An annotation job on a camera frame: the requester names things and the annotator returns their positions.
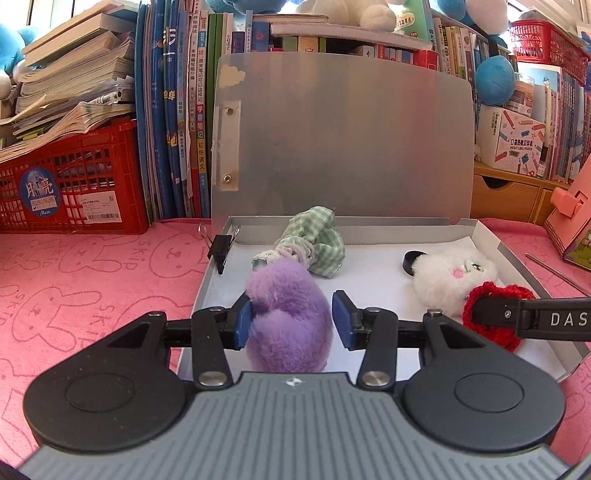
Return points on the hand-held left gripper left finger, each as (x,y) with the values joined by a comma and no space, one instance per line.
(242,323)

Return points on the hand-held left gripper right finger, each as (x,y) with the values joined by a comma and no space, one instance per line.
(342,318)

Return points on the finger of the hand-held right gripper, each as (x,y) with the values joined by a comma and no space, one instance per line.
(494,314)

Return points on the red crochet pouch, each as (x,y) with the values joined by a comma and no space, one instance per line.
(494,340)

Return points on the purple fluffy pouch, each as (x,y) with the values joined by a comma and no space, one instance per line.
(286,314)

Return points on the white fluffy plush toy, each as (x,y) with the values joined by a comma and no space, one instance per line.
(443,277)

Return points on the black round lid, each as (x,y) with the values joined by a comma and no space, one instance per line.
(408,265)

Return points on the green checked cloth pouch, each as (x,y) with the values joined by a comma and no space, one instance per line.
(318,230)

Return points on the silver cardboard box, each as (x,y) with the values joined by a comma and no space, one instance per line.
(346,138)

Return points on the thin metal rod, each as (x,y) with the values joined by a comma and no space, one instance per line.
(558,274)

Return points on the black binder clip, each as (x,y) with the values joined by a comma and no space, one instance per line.
(220,247)

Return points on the pink picture board stand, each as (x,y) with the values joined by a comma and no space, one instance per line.
(568,217)

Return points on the wooden drawer box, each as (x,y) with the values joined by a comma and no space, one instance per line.
(508,198)

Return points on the pink rabbit-print mat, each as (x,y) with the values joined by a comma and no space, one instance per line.
(92,286)

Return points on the white printed carton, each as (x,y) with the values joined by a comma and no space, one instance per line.
(512,143)

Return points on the large red plastic basket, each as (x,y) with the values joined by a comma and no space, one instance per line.
(92,161)

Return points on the row of blue books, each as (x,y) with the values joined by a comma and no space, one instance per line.
(161,115)

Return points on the blue round plush ball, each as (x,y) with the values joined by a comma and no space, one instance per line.
(496,81)

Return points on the row of colourful books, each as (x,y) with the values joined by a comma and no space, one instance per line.
(461,46)

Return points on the small red plastic basket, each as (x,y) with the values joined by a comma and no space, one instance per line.
(554,46)

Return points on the large blue plush toy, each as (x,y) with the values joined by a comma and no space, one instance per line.
(471,14)

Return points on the stack of papers and books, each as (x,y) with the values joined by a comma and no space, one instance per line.
(69,69)

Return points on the blue and white plush toy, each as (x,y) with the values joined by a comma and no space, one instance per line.
(11,46)

